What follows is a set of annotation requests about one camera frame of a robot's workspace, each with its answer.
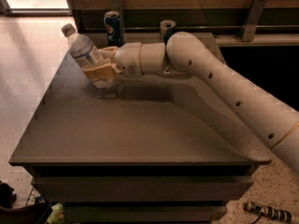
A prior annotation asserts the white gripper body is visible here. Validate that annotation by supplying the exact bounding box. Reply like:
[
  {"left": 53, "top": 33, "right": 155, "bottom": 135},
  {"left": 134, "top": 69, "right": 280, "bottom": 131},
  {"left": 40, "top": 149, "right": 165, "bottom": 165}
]
[{"left": 114, "top": 42, "right": 142, "bottom": 78}]

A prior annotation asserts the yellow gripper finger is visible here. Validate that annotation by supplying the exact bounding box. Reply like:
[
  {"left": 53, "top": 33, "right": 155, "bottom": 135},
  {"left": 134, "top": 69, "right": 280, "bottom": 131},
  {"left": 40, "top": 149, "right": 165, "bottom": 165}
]
[
  {"left": 82, "top": 63, "right": 118, "bottom": 80},
  {"left": 99, "top": 46, "right": 119, "bottom": 60}
]

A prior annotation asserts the clear plastic water bottle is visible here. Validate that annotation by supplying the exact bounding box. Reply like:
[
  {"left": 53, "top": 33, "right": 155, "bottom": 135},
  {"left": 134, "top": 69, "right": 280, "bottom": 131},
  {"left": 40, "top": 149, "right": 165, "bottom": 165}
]
[{"left": 62, "top": 23, "right": 115, "bottom": 90}]

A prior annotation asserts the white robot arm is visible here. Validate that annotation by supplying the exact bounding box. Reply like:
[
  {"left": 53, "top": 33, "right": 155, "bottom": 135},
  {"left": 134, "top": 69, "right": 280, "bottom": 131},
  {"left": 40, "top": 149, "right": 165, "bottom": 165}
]
[{"left": 83, "top": 32, "right": 299, "bottom": 174}]

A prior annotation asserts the blue Pepsi can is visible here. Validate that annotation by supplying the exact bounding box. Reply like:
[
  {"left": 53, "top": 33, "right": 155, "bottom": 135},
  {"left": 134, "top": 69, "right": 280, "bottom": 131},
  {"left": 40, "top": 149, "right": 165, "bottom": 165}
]
[{"left": 104, "top": 11, "right": 123, "bottom": 47}]

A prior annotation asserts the silver Red Bull can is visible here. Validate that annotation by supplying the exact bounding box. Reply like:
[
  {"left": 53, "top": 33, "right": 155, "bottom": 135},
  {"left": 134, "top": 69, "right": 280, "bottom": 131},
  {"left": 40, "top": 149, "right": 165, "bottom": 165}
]
[{"left": 160, "top": 20, "right": 177, "bottom": 44}]

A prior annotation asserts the grey drawer cabinet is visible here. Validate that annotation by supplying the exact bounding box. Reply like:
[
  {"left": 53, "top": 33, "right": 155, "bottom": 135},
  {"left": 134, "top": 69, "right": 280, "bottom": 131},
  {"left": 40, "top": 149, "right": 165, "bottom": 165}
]
[{"left": 10, "top": 59, "right": 270, "bottom": 224}]

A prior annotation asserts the green packet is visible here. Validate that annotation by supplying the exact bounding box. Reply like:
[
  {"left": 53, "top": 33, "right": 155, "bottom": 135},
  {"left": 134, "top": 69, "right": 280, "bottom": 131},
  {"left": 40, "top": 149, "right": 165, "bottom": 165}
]
[{"left": 46, "top": 203, "right": 67, "bottom": 224}]

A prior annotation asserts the black object on floor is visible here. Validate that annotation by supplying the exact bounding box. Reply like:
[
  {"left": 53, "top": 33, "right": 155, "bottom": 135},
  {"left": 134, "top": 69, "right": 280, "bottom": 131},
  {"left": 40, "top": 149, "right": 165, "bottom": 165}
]
[{"left": 0, "top": 182, "right": 17, "bottom": 208}]

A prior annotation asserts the black white striped tool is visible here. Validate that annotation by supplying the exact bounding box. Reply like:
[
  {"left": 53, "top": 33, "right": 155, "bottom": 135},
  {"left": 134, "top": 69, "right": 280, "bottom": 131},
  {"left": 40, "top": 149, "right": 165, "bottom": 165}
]
[{"left": 243, "top": 201, "right": 297, "bottom": 224}]

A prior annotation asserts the left metal wall bracket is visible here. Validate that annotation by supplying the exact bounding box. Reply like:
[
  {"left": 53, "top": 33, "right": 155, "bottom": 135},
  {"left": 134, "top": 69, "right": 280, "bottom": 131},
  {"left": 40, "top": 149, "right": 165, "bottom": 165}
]
[{"left": 108, "top": 0, "right": 124, "bottom": 27}]

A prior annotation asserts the metal wall bracket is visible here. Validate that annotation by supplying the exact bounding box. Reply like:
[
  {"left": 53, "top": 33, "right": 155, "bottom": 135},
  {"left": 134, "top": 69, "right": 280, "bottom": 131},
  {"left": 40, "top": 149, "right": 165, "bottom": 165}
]
[
  {"left": 240, "top": 0, "right": 267, "bottom": 42},
  {"left": 108, "top": 0, "right": 124, "bottom": 27}
]

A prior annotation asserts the right metal wall bracket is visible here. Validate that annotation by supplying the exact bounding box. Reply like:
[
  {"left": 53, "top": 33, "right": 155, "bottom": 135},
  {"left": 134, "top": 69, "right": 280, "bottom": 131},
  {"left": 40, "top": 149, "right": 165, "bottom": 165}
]
[{"left": 240, "top": 0, "right": 267, "bottom": 42}]

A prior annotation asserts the black wire basket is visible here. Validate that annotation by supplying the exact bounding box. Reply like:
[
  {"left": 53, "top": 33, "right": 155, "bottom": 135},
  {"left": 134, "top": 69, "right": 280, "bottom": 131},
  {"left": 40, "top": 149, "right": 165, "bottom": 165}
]
[{"left": 0, "top": 186, "right": 53, "bottom": 224}]

